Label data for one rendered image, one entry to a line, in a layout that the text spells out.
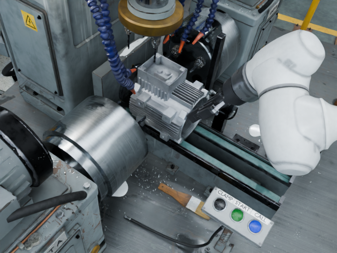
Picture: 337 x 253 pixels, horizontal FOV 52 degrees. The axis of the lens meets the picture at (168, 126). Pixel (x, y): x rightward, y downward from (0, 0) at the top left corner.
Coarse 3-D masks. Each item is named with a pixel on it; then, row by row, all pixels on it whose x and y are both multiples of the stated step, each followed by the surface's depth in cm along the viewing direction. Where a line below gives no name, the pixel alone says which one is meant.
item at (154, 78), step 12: (156, 60) 112; (168, 60) 110; (144, 72) 106; (156, 72) 109; (168, 72) 108; (180, 72) 108; (144, 84) 110; (156, 84) 106; (168, 84) 103; (168, 96) 107
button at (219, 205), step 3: (219, 198) 88; (216, 201) 88; (219, 201) 88; (222, 201) 88; (216, 204) 88; (219, 204) 88; (222, 204) 88; (225, 204) 88; (216, 207) 88; (219, 207) 87; (222, 207) 87
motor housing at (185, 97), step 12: (180, 84) 110; (132, 96) 111; (156, 96) 109; (180, 96) 106; (192, 96) 106; (204, 96) 110; (132, 108) 114; (144, 108) 111; (156, 108) 107; (180, 108) 106; (192, 108) 106; (144, 120) 115; (156, 120) 110; (180, 120) 107; (168, 132) 110; (180, 132) 109
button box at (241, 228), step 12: (216, 192) 90; (204, 204) 89; (228, 204) 88; (240, 204) 88; (216, 216) 87; (228, 216) 87; (252, 216) 86; (264, 216) 86; (228, 228) 90; (240, 228) 86; (264, 228) 85; (252, 240) 84; (264, 240) 84
